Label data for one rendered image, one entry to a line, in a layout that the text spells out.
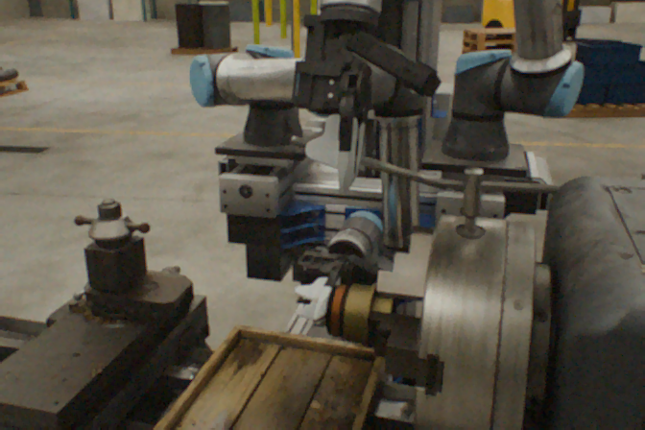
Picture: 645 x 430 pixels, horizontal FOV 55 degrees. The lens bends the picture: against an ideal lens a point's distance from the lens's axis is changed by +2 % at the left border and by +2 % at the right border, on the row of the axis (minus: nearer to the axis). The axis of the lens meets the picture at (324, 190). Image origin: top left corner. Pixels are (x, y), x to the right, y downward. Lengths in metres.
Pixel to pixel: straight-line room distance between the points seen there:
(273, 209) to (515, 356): 0.78
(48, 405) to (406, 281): 0.54
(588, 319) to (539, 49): 0.72
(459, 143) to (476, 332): 0.72
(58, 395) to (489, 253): 0.65
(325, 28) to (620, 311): 0.44
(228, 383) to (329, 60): 0.61
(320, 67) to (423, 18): 0.85
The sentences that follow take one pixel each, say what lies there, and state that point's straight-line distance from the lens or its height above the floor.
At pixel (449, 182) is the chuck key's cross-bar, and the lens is 0.78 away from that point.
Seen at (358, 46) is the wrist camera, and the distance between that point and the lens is 0.73.
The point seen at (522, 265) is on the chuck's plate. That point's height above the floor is 1.22.
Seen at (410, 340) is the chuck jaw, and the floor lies 1.12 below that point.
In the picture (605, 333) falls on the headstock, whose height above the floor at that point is 1.23.
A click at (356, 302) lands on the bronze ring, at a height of 1.11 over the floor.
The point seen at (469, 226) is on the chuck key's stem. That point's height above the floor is 1.24.
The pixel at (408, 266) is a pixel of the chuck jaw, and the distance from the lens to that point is 0.90.
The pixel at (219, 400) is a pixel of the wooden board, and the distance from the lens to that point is 1.08.
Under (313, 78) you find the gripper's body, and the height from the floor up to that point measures 1.43.
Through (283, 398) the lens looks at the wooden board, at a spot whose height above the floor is 0.88.
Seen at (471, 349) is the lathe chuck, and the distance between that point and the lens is 0.74.
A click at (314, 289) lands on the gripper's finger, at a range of 0.92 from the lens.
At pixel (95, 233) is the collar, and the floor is 1.13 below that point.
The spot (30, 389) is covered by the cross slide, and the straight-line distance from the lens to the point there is 1.05.
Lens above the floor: 1.55
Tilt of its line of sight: 19 degrees down
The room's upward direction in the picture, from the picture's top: straight up
